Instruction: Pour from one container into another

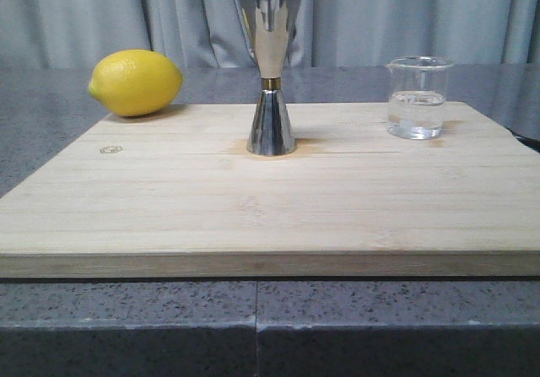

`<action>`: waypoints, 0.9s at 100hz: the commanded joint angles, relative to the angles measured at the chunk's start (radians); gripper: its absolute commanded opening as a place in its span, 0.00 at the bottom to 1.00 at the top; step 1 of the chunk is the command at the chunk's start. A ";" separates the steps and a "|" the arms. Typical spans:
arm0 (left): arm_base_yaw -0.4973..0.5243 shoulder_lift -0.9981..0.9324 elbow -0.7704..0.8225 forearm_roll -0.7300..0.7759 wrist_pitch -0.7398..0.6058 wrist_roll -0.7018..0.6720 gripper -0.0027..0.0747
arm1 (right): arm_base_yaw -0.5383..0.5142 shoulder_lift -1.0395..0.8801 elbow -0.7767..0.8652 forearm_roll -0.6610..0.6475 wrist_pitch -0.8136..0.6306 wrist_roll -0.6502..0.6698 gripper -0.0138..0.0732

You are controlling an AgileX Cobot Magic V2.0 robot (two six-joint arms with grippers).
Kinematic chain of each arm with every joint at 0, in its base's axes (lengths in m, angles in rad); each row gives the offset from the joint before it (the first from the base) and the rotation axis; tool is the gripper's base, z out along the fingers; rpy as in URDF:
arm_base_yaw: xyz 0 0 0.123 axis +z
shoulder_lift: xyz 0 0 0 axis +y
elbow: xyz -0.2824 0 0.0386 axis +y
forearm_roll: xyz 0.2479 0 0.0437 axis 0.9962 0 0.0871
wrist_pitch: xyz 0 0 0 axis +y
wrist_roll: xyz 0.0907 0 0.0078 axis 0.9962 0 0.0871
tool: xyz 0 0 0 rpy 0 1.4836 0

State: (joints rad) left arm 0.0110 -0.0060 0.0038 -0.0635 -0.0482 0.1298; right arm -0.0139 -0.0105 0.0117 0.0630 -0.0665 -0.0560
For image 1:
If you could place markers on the steel double jigger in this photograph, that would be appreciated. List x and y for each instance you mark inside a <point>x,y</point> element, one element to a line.
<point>269,25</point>

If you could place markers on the clear glass beaker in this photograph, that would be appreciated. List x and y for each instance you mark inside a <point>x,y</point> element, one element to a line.
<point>417,96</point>

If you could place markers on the wooden cutting board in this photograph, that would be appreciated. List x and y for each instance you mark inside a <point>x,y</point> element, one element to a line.
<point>176,194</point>

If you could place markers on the yellow lemon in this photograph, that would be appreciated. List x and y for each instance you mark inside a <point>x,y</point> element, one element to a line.
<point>135,82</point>

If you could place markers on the grey curtain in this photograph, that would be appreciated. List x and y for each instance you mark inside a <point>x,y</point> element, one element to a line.
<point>210,33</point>

